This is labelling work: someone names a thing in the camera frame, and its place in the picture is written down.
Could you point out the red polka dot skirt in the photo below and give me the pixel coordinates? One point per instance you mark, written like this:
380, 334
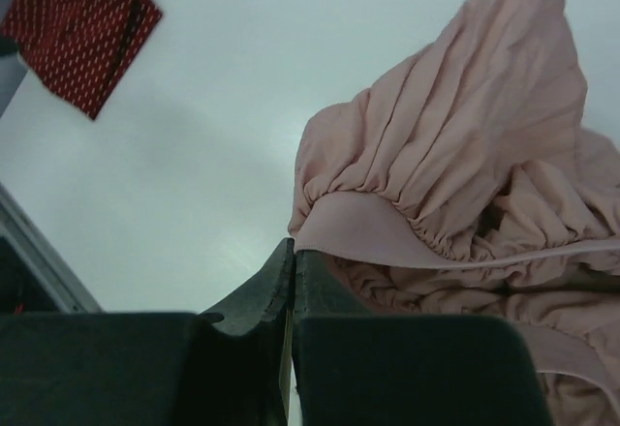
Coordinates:
78, 49

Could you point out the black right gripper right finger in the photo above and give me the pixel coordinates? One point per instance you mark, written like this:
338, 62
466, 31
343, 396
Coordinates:
354, 367

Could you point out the aluminium mounting rail frame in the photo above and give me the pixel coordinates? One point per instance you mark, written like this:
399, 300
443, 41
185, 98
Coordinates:
34, 278

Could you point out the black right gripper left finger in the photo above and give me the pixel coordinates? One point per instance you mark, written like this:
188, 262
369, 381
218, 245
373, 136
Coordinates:
229, 365

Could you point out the pink skirt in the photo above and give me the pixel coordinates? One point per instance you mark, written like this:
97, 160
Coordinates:
463, 182

